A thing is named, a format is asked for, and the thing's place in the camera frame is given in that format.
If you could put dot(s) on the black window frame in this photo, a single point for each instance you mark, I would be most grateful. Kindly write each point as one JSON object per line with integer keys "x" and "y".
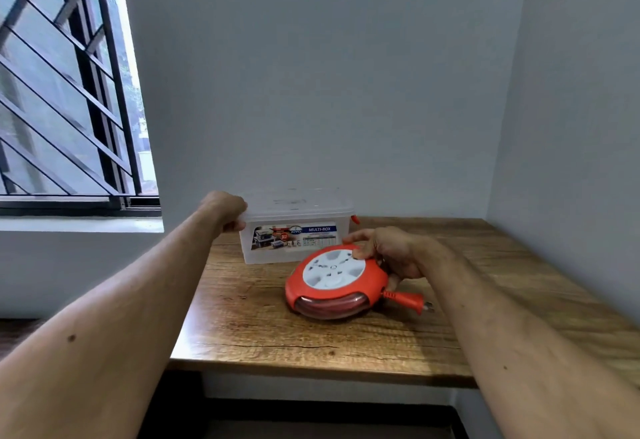
{"x": 80, "y": 205}

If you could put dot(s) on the person's left thumb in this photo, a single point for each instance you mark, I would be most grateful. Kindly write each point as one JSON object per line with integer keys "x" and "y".
{"x": 235, "y": 227}

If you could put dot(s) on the black metal window grille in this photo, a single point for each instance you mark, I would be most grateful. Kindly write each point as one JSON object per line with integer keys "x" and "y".
{"x": 80, "y": 84}

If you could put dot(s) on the person's right forearm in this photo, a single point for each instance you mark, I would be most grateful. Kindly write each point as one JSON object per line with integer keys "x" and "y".
{"x": 520, "y": 353}

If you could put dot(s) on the person's left forearm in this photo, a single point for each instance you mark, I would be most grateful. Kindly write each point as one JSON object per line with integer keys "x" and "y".
{"x": 115, "y": 333}

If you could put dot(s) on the person's right hand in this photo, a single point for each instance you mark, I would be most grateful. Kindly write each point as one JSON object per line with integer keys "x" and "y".
{"x": 400, "y": 254}

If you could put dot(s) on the person's left hand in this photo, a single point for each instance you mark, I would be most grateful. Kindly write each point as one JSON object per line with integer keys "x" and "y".
{"x": 220, "y": 209}

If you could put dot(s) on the clear plastic storage box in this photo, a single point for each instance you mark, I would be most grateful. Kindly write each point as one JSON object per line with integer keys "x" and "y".
{"x": 295, "y": 239}

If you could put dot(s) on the orange power plug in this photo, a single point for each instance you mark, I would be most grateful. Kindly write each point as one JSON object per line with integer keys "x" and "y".
{"x": 405, "y": 300}

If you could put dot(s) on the person's right thumb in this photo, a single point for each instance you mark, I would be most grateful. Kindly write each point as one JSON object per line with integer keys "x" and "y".
{"x": 392, "y": 284}

